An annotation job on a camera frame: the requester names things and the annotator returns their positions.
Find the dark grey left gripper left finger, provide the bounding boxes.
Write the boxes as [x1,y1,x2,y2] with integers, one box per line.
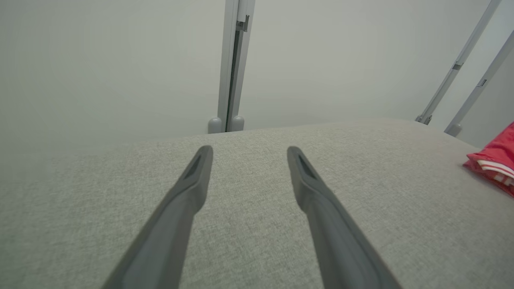
[102,145,214,289]

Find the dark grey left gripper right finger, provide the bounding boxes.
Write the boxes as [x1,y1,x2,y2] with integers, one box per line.
[286,146,403,289]

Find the red and white shorts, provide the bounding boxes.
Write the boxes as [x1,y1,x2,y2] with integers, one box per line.
[463,122,514,198]

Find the slanted grey partition post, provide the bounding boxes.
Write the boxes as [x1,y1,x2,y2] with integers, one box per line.
[415,0,503,125]
[444,30,514,137]

